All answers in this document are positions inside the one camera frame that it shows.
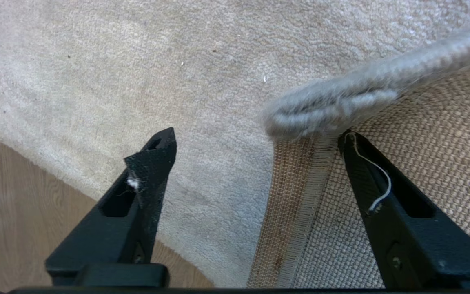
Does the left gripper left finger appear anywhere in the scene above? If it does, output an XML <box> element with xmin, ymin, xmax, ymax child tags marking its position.
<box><xmin>45</xmin><ymin>127</ymin><xmax>177</xmax><ymax>287</ymax></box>

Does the beige rug with woven backing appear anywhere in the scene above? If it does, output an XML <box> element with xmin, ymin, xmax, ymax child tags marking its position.
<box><xmin>0</xmin><ymin>0</ymin><xmax>470</xmax><ymax>289</ymax></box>

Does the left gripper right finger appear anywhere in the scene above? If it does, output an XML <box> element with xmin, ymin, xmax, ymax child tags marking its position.
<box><xmin>338</xmin><ymin>130</ymin><xmax>470</xmax><ymax>290</ymax></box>

